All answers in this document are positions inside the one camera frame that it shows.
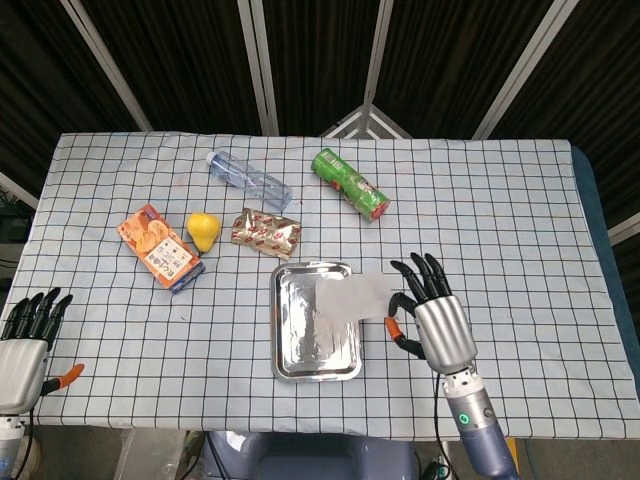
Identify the metal tray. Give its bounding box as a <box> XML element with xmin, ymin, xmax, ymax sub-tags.
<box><xmin>270</xmin><ymin>259</ymin><xmax>364</xmax><ymax>384</ymax></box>

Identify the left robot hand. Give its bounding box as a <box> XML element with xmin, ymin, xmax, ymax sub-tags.
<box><xmin>0</xmin><ymin>287</ymin><xmax>85</xmax><ymax>415</ymax></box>

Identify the blue checked tablecloth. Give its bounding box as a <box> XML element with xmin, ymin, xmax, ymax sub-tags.
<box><xmin>0</xmin><ymin>131</ymin><xmax>640</xmax><ymax>442</ymax></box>

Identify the yellow pear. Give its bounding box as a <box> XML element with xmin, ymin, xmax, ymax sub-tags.
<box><xmin>186</xmin><ymin>212</ymin><xmax>222</xmax><ymax>253</ymax></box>

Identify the orange biscuit package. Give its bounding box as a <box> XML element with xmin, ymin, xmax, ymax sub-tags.
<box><xmin>116</xmin><ymin>203</ymin><xmax>207</xmax><ymax>294</ymax></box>

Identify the gold foil snack packet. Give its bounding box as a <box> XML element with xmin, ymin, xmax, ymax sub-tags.
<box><xmin>230</xmin><ymin>207</ymin><xmax>303</xmax><ymax>261</ymax></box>

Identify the white triangular metal frame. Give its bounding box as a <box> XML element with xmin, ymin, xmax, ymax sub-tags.
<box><xmin>319</xmin><ymin>104</ymin><xmax>414</xmax><ymax>140</ymax></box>

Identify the green cylindrical chips can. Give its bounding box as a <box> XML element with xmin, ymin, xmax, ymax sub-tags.
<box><xmin>311</xmin><ymin>147</ymin><xmax>392</xmax><ymax>223</ymax></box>

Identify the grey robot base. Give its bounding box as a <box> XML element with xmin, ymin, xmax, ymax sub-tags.
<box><xmin>202</xmin><ymin>430</ymin><xmax>419</xmax><ymax>480</ymax></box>

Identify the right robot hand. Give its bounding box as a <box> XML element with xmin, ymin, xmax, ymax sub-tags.
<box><xmin>383</xmin><ymin>252</ymin><xmax>478</xmax><ymax>374</ymax></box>

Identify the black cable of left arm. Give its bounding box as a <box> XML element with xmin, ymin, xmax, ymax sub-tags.
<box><xmin>12</xmin><ymin>409</ymin><xmax>37</xmax><ymax>480</ymax></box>

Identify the clear plastic water bottle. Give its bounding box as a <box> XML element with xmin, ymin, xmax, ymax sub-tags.
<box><xmin>206</xmin><ymin>150</ymin><xmax>294</xmax><ymax>212</ymax></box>

